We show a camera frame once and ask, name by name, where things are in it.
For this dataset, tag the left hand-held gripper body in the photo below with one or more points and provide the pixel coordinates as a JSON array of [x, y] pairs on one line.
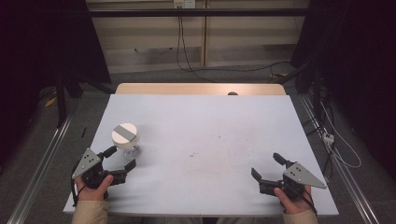
[[88, 165]]

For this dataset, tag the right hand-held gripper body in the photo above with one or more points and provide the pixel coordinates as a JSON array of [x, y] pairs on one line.
[[300, 177]]

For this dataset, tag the clear bottle white flip lid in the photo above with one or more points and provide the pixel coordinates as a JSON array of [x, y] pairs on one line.
[[124, 134]]

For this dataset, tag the person's right hand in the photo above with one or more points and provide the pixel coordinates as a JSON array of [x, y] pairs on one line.
[[297, 206]]

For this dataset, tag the person's left hand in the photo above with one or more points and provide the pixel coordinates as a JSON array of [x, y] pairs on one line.
[[91, 193]]

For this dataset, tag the small black floor item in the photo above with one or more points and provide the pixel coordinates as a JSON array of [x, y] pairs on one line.
[[83, 132]]

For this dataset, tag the white power strip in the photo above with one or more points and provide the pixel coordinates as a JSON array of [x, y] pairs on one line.
[[328, 137]]

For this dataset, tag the black metal stand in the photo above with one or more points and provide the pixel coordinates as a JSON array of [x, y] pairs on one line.
[[316, 90], [60, 102]]

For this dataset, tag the yellow tape piece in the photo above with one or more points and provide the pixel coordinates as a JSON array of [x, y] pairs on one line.
[[50, 101]]

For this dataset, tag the small dark round grommet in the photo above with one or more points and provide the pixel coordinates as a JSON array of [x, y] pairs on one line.
[[232, 93]]

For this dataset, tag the white table cover sheet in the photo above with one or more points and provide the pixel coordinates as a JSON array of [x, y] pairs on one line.
[[202, 124]]

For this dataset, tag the wooden table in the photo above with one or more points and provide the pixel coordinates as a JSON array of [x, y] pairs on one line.
[[186, 88]]

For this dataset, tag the black curtain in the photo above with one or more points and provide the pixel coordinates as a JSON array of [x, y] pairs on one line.
[[358, 62], [40, 46]]

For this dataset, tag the black horizontal bar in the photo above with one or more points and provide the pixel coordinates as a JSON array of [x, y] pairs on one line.
[[193, 12]]

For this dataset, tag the aluminium floor rail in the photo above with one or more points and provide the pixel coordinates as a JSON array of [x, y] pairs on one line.
[[351, 183], [37, 174]]

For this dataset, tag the pale vertical post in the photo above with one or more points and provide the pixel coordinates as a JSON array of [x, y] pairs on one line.
[[204, 34]]

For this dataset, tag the white wall power outlet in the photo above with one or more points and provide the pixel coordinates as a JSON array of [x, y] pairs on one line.
[[184, 3]]

